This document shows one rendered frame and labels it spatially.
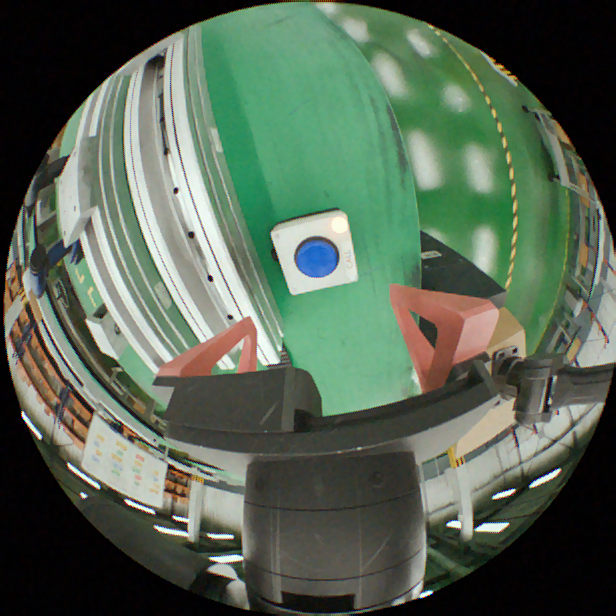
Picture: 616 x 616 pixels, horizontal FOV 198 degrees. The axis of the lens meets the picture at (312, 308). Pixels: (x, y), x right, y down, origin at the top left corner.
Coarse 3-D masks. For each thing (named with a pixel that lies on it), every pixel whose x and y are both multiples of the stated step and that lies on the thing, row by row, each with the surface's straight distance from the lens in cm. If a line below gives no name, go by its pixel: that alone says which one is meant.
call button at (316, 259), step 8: (304, 248) 20; (312, 248) 20; (320, 248) 20; (328, 248) 20; (304, 256) 20; (312, 256) 20; (320, 256) 20; (328, 256) 21; (336, 256) 21; (304, 264) 21; (312, 264) 21; (320, 264) 21; (328, 264) 21; (336, 264) 21; (304, 272) 21; (312, 272) 21; (320, 272) 21; (328, 272) 21
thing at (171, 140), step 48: (192, 48) 42; (144, 96) 36; (192, 96) 28; (144, 144) 29; (192, 144) 22; (144, 192) 26; (192, 192) 21; (192, 240) 25; (240, 240) 24; (192, 288) 26; (240, 288) 22
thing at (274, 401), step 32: (192, 352) 10; (224, 352) 11; (256, 352) 14; (160, 384) 9; (192, 384) 7; (224, 384) 6; (256, 384) 6; (288, 384) 5; (192, 416) 7; (224, 416) 6; (256, 416) 5; (288, 416) 5; (320, 416) 6
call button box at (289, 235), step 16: (336, 208) 26; (288, 224) 22; (304, 224) 21; (320, 224) 21; (288, 240) 21; (304, 240) 21; (320, 240) 21; (336, 240) 21; (272, 256) 26; (288, 256) 22; (352, 256) 22; (288, 272) 23; (336, 272) 23; (352, 272) 23; (304, 288) 24; (320, 288) 24
